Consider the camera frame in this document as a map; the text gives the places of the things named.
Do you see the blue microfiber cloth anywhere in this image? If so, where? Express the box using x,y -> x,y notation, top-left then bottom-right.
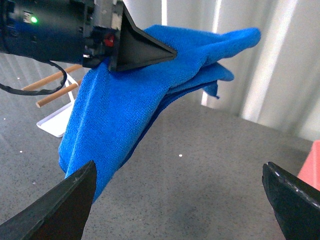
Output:
58,25 -> 261,198

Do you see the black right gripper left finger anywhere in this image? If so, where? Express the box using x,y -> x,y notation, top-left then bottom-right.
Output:
0,161 -> 97,240

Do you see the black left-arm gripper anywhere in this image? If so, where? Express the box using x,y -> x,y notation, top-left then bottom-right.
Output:
0,0 -> 124,67

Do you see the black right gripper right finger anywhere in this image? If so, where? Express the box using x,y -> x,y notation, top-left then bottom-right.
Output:
262,162 -> 320,240

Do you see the black cable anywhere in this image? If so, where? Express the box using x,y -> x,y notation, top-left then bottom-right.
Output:
0,59 -> 68,96

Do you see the white rack with wooden bars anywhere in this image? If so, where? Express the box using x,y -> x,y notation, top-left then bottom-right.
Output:
36,64 -> 82,138

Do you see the pink box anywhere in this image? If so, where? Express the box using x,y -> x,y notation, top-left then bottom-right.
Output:
297,140 -> 320,191

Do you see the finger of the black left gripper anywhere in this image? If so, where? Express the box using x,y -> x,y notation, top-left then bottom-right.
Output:
108,6 -> 177,72

